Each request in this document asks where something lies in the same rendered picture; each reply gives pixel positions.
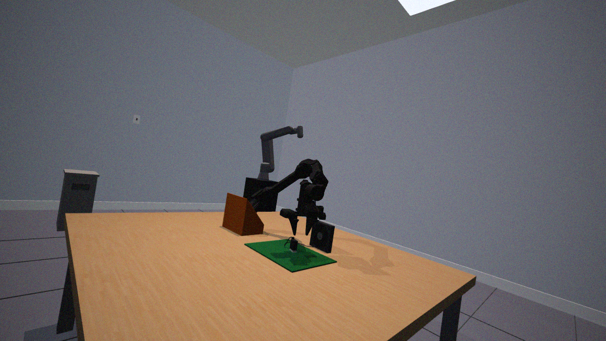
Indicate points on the green circuit board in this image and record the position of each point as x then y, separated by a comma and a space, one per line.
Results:
301, 259

